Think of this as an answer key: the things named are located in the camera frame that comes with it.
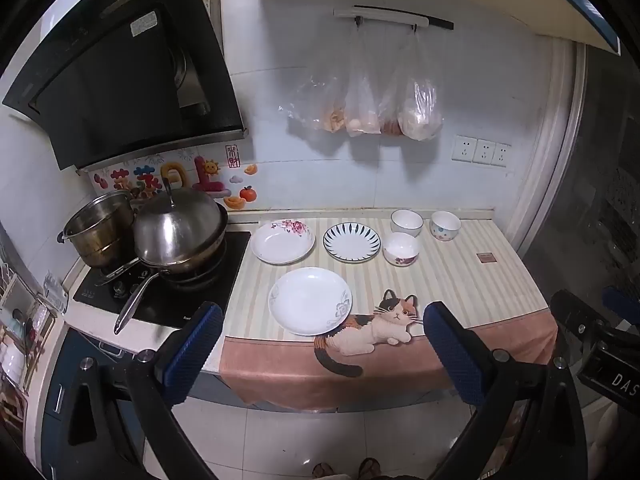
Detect steel pan handle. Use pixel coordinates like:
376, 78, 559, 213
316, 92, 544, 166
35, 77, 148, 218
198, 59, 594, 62
95, 256, 142, 287

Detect striped tablecloth with cat print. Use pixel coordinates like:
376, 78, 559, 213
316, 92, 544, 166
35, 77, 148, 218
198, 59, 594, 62
220, 217, 558, 411

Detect person's right forearm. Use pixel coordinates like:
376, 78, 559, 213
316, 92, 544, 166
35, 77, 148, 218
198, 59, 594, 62
585, 402, 637, 480

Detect colourful wall stickers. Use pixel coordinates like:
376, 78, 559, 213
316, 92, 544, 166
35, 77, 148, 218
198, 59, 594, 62
92, 142, 258, 211

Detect cluttered wire shelf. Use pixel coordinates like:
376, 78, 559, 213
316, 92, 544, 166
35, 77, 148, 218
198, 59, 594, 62
0, 260, 56, 411

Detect white bowl with floral print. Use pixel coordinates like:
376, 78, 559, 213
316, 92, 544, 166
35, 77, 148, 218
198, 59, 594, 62
383, 232, 421, 267

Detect blue striped plate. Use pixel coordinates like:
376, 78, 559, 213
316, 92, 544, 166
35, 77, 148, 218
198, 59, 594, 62
322, 221, 382, 263

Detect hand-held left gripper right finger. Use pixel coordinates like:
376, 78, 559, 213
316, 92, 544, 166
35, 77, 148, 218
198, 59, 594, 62
422, 301, 588, 480

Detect black glass gas stove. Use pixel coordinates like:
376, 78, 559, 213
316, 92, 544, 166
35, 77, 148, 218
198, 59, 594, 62
72, 230, 252, 331

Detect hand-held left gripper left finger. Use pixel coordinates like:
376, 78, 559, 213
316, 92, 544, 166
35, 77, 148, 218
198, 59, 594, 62
50, 301, 224, 480

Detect white polka dot bowl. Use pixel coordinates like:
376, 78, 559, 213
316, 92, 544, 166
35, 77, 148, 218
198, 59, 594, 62
430, 210, 462, 242

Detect white plate with pink flowers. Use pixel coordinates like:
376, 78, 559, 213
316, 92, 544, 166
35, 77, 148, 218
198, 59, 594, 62
250, 219, 316, 265

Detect black range hood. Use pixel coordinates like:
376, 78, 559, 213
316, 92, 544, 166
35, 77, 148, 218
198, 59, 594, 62
2, 0, 249, 171

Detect metal pan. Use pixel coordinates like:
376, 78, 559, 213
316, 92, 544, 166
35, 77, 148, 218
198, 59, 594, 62
132, 180, 221, 265

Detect blue base cabinet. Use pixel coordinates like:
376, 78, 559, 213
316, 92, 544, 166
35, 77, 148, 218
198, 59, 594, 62
40, 330, 236, 480

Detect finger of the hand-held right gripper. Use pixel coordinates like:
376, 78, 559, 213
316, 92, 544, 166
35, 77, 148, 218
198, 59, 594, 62
550, 289, 608, 376
602, 286, 640, 320

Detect steel wok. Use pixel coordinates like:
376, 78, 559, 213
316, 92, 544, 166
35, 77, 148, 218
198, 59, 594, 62
114, 205, 230, 336

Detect glass sliding door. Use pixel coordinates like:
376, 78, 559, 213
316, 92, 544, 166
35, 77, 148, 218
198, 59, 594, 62
510, 40, 640, 411

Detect white plate with grey flower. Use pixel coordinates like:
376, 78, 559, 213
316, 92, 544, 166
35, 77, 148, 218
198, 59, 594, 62
268, 267, 353, 337

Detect clear plastic bag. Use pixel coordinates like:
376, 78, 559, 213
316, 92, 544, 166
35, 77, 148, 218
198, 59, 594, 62
377, 70, 406, 137
397, 30, 444, 142
345, 30, 383, 137
280, 30, 351, 133

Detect steel stockpot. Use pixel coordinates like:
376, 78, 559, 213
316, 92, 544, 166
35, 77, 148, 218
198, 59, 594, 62
57, 190, 137, 269

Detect wall hook rail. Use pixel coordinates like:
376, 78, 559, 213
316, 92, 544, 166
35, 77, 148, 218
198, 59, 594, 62
333, 5, 455, 31

